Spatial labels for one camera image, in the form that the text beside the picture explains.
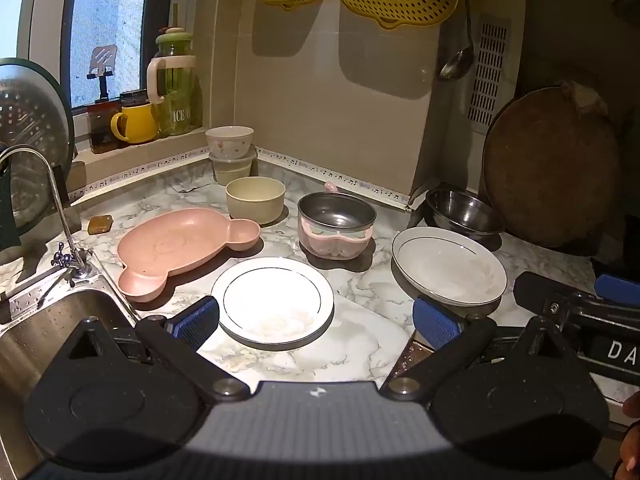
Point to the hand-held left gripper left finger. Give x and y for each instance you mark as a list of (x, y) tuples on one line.
[(192, 322)]

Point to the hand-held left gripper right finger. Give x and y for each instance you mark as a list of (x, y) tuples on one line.
[(435, 325)]

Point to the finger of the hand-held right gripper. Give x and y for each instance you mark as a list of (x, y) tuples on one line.
[(545, 295), (620, 289)]

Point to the white plate with dark rim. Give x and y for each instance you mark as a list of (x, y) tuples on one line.
[(450, 267), (272, 300)]

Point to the pink bear-shaped plate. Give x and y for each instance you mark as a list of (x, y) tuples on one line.
[(175, 245)]

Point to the large steel bowl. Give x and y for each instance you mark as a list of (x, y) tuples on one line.
[(465, 210)]

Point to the beige bowl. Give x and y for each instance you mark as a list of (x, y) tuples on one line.
[(232, 172), (255, 205)]

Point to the pink steel-lined bowl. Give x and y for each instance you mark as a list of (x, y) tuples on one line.
[(335, 210)]

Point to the person's right hand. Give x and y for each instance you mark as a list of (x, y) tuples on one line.
[(632, 455)]

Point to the round wooden cutting board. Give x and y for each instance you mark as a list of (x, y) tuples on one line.
[(550, 170)]

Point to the chrome gooseneck faucet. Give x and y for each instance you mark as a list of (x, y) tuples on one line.
[(75, 260)]

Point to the brown soap bar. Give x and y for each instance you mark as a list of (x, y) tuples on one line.
[(100, 224)]

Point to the stainless steel sink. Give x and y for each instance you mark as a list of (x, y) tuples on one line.
[(45, 325)]

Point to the beige bowl under floral bowl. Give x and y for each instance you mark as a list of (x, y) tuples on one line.
[(232, 172)]

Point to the white floral bowl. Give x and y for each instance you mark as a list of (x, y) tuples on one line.
[(230, 145)]

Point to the music note trim tape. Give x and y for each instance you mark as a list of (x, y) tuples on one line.
[(300, 164)]

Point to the crumpled pale cloth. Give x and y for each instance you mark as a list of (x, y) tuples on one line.
[(582, 97)]

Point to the small black block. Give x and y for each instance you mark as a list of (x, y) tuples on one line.
[(59, 180)]

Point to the yellow mug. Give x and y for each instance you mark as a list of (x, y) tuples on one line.
[(137, 122)]

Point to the dark glass jar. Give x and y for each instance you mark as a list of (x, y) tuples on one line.
[(102, 132)]

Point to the green water jug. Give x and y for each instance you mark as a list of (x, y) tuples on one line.
[(175, 105)]

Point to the small black box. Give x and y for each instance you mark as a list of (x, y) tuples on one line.
[(134, 97)]

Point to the hanging steel ladle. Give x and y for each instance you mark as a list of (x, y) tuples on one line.
[(456, 65)]

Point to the steel colander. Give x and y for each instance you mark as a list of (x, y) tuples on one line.
[(30, 125)]

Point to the black spatula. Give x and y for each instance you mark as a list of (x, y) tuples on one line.
[(102, 60)]

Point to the window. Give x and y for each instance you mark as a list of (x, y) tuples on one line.
[(105, 10)]

